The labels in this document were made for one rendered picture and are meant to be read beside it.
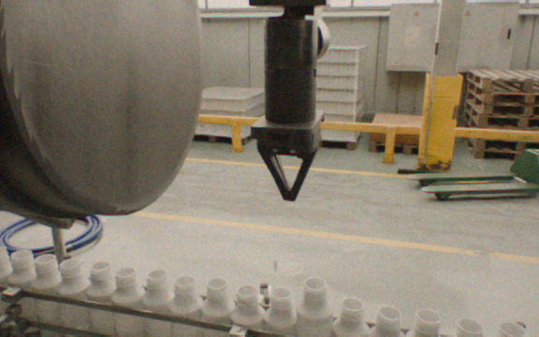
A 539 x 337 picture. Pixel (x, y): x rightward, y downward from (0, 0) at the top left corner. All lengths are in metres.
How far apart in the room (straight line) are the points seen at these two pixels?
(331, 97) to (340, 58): 0.52
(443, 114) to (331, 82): 1.60
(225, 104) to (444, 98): 2.91
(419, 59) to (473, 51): 0.76
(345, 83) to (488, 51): 2.39
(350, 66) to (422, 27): 1.73
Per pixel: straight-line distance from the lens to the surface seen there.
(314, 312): 0.73
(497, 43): 7.44
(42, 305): 0.99
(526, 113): 6.20
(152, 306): 0.85
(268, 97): 0.48
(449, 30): 5.24
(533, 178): 5.11
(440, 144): 5.23
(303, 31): 0.46
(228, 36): 8.13
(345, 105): 6.01
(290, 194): 0.51
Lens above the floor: 1.59
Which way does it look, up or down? 18 degrees down
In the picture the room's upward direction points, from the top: straight up
